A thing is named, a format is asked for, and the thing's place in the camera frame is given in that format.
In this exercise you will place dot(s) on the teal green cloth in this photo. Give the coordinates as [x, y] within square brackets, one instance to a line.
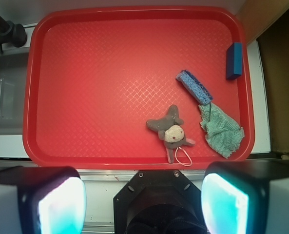
[223, 134]

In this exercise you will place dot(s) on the metal sink basin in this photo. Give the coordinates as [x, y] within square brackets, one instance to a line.
[13, 72]

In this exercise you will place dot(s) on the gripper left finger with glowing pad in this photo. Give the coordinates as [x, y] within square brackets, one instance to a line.
[41, 200]

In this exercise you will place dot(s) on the black faucet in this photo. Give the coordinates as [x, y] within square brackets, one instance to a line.
[14, 34]

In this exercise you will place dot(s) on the red plastic tray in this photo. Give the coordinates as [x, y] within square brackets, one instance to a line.
[95, 76]

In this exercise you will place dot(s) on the blue sponge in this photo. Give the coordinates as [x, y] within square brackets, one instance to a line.
[194, 87]

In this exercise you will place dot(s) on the grey plush mouse toy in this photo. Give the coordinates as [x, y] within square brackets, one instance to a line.
[170, 132]

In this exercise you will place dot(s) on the blue rectangular block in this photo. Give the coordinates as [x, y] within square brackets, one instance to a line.
[234, 61]

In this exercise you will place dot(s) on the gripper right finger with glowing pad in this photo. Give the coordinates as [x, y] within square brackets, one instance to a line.
[246, 197]

